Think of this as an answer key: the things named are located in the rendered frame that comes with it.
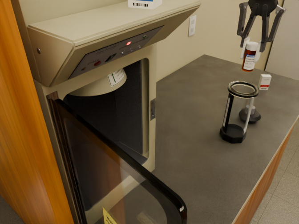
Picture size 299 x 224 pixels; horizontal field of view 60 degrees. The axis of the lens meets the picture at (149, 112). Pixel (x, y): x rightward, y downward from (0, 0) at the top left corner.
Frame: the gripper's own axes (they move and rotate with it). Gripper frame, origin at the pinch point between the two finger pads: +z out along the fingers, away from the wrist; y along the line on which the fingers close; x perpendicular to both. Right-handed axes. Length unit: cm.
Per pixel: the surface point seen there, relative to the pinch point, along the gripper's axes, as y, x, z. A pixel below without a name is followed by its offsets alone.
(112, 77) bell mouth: -16, -48, -4
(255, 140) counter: 8.6, 3.6, 36.6
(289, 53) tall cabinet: -29, 245, 85
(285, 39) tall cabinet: -38, 246, 71
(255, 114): 3.4, 15.9, 33.1
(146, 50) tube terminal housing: -13.5, -38.0, -8.2
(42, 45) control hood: -10, -66, -18
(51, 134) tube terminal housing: -15, -66, 2
